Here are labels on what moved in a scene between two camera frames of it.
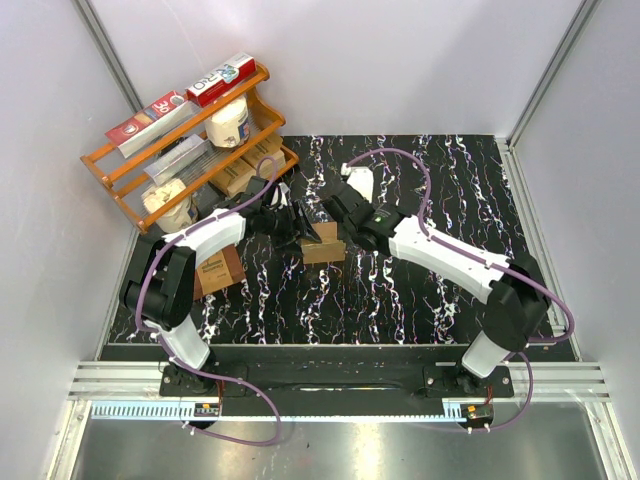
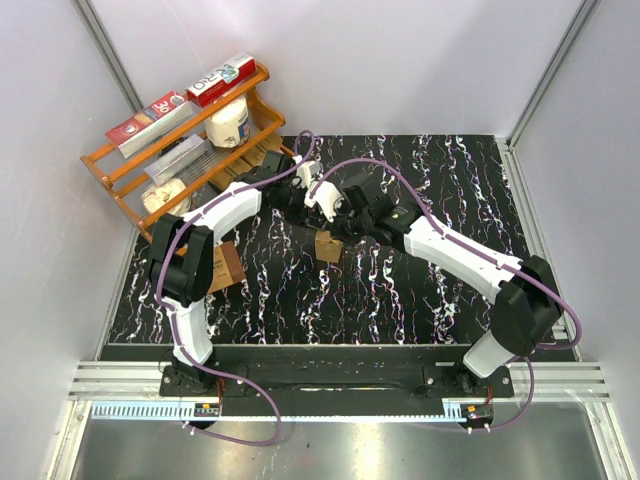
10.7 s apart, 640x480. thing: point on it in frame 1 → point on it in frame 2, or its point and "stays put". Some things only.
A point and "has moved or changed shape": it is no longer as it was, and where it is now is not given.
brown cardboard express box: x=329 y=249 has moved or changed shape
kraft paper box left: x=235 y=179 stays put
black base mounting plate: x=334 y=381 stays put
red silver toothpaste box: x=135 y=131 stays put
